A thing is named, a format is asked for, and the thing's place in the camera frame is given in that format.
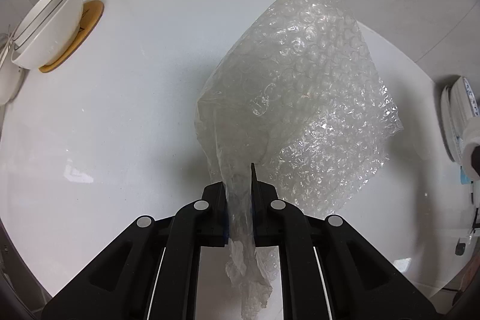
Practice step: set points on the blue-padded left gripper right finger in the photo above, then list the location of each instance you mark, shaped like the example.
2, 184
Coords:
253, 190

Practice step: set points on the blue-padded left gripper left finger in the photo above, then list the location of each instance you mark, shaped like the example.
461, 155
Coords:
222, 216

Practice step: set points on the clear bubble wrap sheet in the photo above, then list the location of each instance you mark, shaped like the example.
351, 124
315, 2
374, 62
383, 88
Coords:
298, 101

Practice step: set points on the small green white bottle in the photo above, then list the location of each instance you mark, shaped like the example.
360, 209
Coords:
470, 155

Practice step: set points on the blue patterned plate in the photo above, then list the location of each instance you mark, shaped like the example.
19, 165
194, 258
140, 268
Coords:
448, 124

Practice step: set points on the blue patterned white bowl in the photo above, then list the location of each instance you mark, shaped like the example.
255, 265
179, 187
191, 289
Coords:
463, 107

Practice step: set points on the round wooden coaster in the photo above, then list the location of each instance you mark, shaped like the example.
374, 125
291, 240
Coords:
92, 13

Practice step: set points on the white stacked bowls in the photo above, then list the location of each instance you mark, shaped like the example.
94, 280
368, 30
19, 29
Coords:
51, 39

